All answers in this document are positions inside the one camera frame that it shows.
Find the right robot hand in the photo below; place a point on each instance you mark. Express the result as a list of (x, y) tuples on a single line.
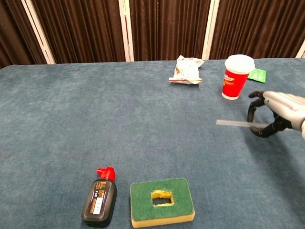
[(286, 105)]

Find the white plastic stick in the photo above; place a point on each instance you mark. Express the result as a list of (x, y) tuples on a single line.
[(233, 123)]

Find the red paper cup white lid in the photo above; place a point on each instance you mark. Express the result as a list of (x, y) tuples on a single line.
[(234, 83)]

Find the green flat packet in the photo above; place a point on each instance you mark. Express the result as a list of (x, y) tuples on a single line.
[(258, 75)]

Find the dark brown pleated curtain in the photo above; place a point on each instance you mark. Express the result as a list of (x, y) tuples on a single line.
[(14, 31), (83, 31), (257, 28), (166, 28)]

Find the white crumpled snack bag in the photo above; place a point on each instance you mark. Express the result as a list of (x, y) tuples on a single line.
[(187, 71)]

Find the green yellow sponge with hole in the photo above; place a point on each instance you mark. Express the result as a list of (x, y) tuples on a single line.
[(143, 202)]

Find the blue velvet table cover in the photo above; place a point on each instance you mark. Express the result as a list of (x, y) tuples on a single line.
[(95, 119)]

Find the black bottle red cap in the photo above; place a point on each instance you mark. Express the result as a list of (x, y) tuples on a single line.
[(98, 202)]

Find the white partition frame post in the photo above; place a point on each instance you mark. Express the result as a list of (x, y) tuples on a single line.
[(38, 33), (302, 51), (209, 31), (128, 35)]

